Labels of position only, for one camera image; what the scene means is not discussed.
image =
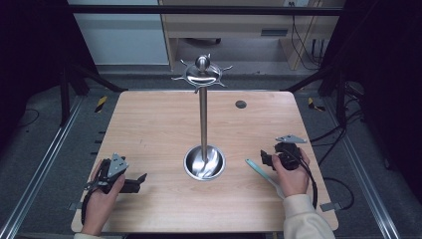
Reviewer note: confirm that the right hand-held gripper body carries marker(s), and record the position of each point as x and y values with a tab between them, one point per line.
288	156

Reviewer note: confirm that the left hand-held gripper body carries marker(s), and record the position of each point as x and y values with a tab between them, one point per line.
116	165

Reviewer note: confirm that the person's right hand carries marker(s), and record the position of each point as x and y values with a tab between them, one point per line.
293	182

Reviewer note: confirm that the person's left hand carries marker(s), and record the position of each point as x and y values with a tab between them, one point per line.
99	200

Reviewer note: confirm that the stainless steel utensil rack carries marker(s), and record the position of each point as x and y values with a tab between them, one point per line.
203	116

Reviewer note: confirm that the white cabinet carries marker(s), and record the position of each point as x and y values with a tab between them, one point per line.
122	40

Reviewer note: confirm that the grey table bracket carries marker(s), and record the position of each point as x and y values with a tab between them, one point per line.
330	206
74	206

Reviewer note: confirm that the aluminium floor rail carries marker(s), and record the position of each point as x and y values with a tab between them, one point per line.
40	166
365	172

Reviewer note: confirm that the black frame strut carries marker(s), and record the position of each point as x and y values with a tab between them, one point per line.
64	99
340	96

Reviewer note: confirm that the black frame crossbar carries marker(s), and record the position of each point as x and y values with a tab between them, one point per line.
199	10

